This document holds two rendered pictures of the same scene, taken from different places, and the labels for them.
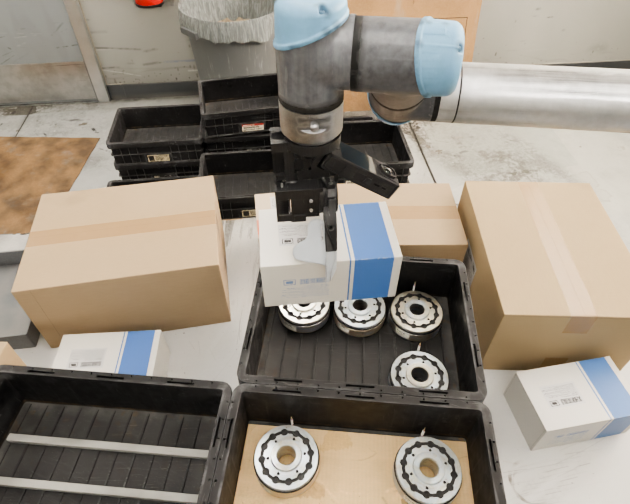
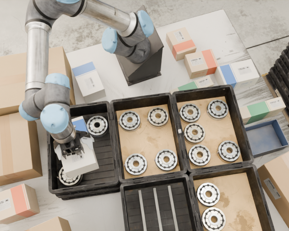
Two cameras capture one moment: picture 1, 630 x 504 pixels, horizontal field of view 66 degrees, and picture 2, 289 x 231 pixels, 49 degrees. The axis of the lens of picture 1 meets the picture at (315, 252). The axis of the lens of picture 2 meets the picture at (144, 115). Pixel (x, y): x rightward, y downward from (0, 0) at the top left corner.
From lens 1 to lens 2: 0.85 m
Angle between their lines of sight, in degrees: 53
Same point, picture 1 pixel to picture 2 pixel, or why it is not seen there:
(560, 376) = (82, 83)
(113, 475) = (154, 225)
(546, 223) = (15, 78)
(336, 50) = (67, 109)
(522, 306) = not seen: hidden behind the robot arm
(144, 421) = (132, 223)
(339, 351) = not seen: hidden behind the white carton
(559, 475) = (112, 88)
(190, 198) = not seen: outside the picture
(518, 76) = (39, 64)
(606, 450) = (101, 74)
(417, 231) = (19, 132)
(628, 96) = (44, 36)
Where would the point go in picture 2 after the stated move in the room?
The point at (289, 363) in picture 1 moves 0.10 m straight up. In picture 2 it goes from (97, 175) to (94, 170)
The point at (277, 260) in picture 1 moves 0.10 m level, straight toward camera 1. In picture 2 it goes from (91, 157) to (117, 148)
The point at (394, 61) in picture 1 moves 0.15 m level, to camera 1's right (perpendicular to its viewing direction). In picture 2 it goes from (68, 93) to (61, 53)
